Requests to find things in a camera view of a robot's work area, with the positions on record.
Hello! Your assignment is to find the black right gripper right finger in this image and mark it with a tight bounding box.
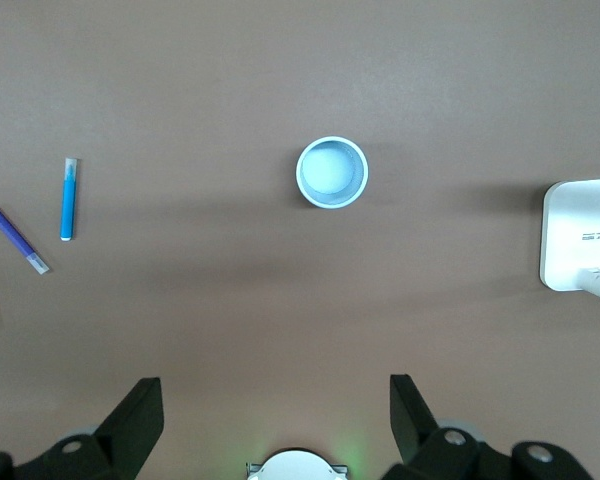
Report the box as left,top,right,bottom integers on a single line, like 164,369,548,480
379,373,597,480

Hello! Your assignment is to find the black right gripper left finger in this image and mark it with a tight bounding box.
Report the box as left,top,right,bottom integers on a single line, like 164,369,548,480
0,377,165,480

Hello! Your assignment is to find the blue marker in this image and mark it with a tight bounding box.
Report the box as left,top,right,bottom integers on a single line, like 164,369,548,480
59,157,79,243

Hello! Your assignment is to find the purple marker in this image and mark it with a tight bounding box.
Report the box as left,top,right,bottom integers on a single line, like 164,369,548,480
0,204,50,275

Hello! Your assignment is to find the white lamp base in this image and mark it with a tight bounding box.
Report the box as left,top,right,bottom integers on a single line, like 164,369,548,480
538,177,600,305

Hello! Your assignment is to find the light blue mesh cup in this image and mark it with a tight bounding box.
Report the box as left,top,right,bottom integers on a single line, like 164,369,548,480
295,134,370,210

